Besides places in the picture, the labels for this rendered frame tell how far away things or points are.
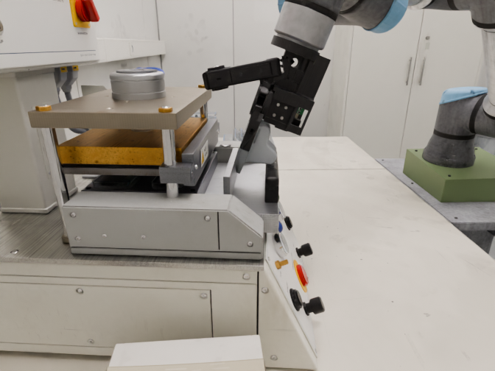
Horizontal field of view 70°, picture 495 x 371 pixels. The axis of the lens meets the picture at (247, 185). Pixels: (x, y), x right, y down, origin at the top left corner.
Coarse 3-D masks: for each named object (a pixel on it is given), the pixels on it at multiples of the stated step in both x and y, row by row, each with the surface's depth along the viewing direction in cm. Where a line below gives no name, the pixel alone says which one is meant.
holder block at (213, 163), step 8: (216, 152) 66; (208, 160) 62; (216, 160) 66; (208, 168) 58; (144, 176) 54; (152, 176) 54; (200, 176) 54; (208, 176) 58; (88, 184) 51; (136, 184) 51; (144, 184) 51; (200, 184) 51; (144, 192) 49; (152, 192) 49; (160, 192) 49; (184, 192) 48; (192, 192) 48; (200, 192) 51
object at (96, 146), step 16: (192, 128) 56; (64, 144) 47; (80, 144) 47; (96, 144) 47; (112, 144) 47; (128, 144) 47; (144, 144) 47; (160, 144) 47; (176, 144) 47; (64, 160) 47; (80, 160) 47; (96, 160) 47; (112, 160) 47; (128, 160) 47; (144, 160) 47; (160, 160) 47
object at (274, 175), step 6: (276, 162) 56; (270, 168) 53; (276, 168) 54; (270, 174) 51; (276, 174) 51; (270, 180) 50; (276, 180) 50; (270, 186) 50; (276, 186) 50; (270, 192) 50; (276, 192) 50; (264, 198) 51; (270, 198) 51; (276, 198) 51
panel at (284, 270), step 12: (288, 228) 73; (288, 240) 68; (276, 252) 53; (276, 264) 49; (288, 264) 58; (276, 276) 47; (288, 276) 55; (288, 288) 51; (300, 288) 60; (288, 300) 48; (300, 312) 52; (300, 324) 50; (312, 336) 54; (312, 348) 51
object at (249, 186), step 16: (224, 176) 50; (240, 176) 62; (256, 176) 62; (208, 192) 55; (224, 192) 51; (240, 192) 55; (256, 192) 55; (256, 208) 49; (272, 208) 49; (272, 224) 48
